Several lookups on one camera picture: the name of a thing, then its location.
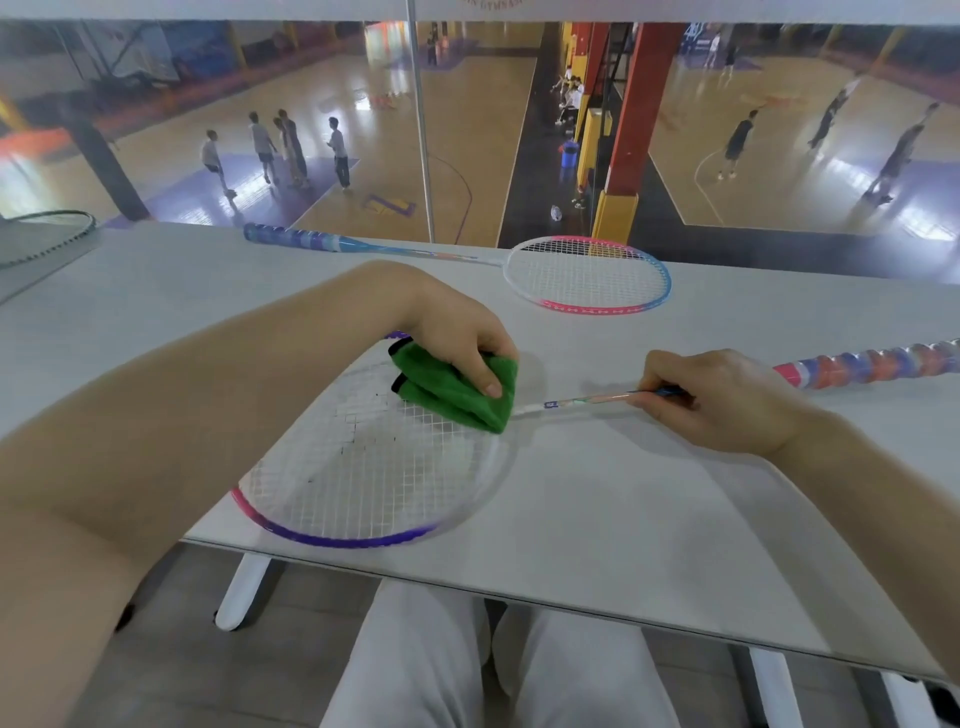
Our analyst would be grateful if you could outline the person's right forearm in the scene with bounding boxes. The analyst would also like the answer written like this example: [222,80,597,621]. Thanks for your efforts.
[772,416,960,680]

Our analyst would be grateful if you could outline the person's white trousers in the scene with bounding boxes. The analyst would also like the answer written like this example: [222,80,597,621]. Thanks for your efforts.
[320,578,680,728]

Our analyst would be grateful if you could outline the person's right hand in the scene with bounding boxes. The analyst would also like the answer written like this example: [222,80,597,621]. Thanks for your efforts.
[626,348,830,463]

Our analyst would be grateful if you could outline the green black cleaning cloth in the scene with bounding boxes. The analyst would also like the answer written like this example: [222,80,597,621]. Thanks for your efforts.
[387,335,520,435]

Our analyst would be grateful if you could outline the white banner with purple print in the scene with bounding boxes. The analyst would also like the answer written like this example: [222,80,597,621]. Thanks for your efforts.
[0,0,960,25]

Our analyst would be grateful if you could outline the green badminton racket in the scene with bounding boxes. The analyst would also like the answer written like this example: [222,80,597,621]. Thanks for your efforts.
[0,209,99,270]

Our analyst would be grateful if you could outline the dark hoop post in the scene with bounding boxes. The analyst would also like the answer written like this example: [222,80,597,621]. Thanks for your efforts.
[59,97,151,223]

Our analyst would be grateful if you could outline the person's left forearm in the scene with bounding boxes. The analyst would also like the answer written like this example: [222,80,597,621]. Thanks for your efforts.
[0,260,429,728]

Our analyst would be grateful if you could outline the pink blue badminton racket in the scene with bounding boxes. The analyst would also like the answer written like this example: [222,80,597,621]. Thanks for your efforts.
[242,222,673,316]

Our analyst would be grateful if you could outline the metal window mullion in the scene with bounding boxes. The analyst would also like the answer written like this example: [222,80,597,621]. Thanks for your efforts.
[404,0,438,244]

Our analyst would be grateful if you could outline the group of distant people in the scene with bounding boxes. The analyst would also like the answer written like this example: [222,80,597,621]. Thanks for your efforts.
[200,22,943,208]

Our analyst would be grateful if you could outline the yellow padded post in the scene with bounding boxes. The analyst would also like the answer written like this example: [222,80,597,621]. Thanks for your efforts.
[577,108,613,189]

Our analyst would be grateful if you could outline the white table leg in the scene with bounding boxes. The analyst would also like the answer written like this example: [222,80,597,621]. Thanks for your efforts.
[215,553,273,633]
[748,646,805,728]
[881,671,943,728]

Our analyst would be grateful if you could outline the purple pink badminton racket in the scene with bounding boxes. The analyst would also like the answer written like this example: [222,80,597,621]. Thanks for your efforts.
[230,329,960,550]

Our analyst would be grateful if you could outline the red pillar with yellow base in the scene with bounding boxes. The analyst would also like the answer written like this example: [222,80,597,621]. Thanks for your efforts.
[592,22,685,244]

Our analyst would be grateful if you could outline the person's left hand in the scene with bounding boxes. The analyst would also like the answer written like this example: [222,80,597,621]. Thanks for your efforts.
[401,281,520,401]

